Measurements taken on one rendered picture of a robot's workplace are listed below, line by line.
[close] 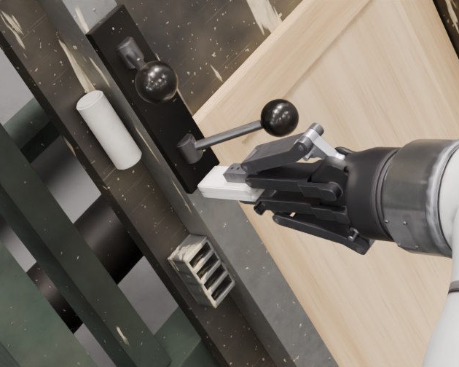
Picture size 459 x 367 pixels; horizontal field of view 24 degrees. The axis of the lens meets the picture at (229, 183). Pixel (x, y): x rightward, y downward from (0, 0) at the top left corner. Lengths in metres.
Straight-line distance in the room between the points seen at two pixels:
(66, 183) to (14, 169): 1.72
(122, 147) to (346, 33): 0.37
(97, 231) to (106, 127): 0.79
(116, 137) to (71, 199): 1.72
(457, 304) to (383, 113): 0.66
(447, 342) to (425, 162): 0.14
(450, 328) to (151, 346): 0.55
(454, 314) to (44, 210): 0.51
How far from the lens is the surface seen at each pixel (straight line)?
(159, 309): 2.56
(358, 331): 1.34
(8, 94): 3.02
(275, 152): 0.88
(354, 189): 0.82
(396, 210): 0.79
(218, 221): 1.12
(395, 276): 1.39
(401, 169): 0.79
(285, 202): 0.92
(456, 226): 0.75
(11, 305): 0.97
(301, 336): 1.23
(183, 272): 1.13
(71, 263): 1.12
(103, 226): 1.82
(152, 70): 0.92
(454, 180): 0.76
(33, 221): 1.09
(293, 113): 1.02
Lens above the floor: 2.22
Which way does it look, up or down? 54 degrees down
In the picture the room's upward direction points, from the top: straight up
